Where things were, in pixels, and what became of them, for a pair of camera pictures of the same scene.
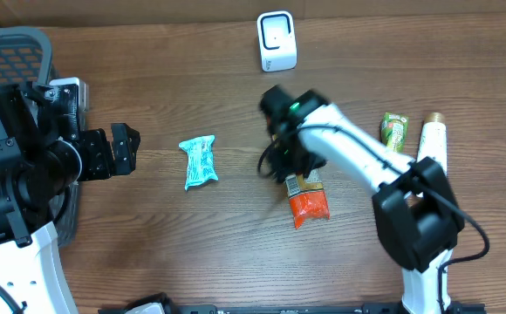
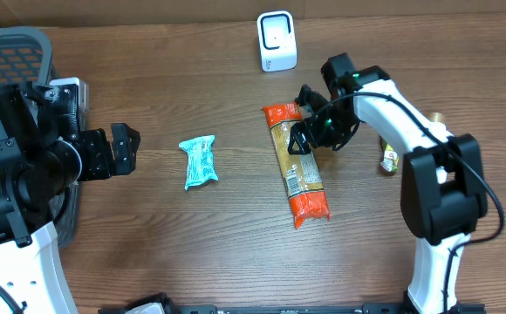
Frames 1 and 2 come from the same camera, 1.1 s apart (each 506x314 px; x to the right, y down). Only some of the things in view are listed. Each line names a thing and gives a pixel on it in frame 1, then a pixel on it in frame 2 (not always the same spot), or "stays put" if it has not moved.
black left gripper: (104, 163) stays put
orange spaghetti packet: (307, 196) stays put
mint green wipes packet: (200, 160) stays put
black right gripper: (289, 167) → (313, 127)
